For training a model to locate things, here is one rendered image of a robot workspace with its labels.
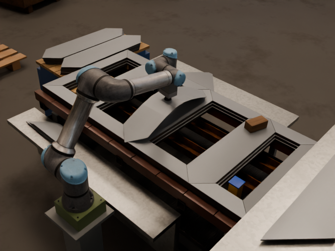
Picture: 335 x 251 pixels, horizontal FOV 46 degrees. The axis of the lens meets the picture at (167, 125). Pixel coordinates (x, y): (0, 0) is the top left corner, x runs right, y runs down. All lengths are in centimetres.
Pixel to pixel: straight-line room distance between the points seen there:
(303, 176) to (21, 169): 226
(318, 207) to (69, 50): 213
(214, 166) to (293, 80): 281
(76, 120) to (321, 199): 109
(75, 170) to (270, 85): 306
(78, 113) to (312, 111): 284
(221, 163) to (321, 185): 53
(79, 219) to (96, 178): 35
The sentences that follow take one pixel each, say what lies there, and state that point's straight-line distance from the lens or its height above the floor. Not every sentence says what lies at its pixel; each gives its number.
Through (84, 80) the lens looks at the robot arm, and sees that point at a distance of 178.
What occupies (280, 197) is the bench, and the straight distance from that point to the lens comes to 165.
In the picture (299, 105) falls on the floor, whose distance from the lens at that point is 423.
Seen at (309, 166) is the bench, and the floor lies 105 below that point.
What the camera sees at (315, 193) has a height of 107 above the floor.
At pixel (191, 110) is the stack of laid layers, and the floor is 87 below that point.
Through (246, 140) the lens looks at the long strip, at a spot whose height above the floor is 87.
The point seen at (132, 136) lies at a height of 88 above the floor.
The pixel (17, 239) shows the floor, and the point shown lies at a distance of 287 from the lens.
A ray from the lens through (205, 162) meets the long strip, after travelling 200.
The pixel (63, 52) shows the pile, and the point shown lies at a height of 85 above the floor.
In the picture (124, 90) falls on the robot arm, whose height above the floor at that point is 129.
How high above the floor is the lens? 221
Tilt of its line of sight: 37 degrees down
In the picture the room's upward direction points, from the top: 3 degrees clockwise
